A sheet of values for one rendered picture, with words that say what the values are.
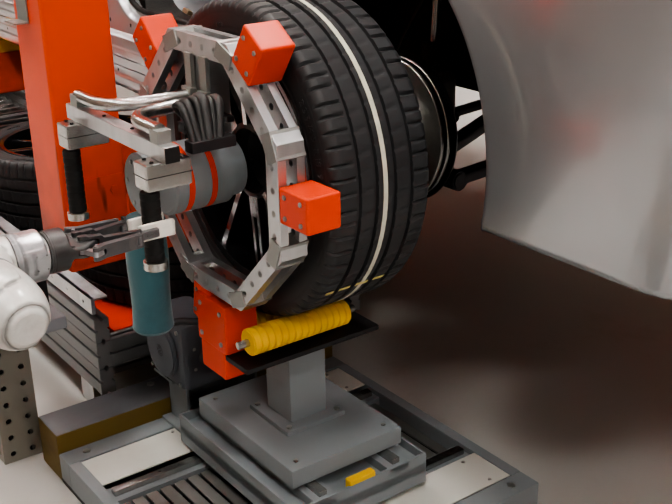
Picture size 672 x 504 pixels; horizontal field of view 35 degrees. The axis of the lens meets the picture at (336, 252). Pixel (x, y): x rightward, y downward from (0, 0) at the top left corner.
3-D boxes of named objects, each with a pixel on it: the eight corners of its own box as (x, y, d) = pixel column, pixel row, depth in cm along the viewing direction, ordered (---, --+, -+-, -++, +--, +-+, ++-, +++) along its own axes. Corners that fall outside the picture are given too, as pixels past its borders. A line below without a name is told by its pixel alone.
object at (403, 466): (425, 484, 242) (426, 448, 238) (296, 545, 222) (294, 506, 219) (301, 398, 279) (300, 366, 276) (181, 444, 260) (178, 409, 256)
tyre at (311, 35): (293, -79, 221) (228, 150, 267) (194, -71, 208) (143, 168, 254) (478, 130, 190) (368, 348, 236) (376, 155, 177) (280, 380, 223)
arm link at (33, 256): (23, 295, 172) (58, 286, 175) (16, 243, 169) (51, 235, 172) (3, 278, 179) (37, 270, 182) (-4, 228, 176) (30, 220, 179)
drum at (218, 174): (252, 206, 212) (248, 138, 207) (157, 230, 201) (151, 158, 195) (216, 189, 223) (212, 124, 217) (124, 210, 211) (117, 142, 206)
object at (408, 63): (453, 206, 232) (448, 60, 222) (426, 214, 227) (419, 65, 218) (364, 184, 257) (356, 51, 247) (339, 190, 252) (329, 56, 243)
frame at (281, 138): (312, 331, 204) (303, 50, 184) (283, 341, 201) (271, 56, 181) (177, 250, 245) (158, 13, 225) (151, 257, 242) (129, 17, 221)
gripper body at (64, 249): (35, 266, 182) (86, 253, 187) (55, 282, 175) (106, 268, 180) (30, 225, 179) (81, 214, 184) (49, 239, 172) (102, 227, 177)
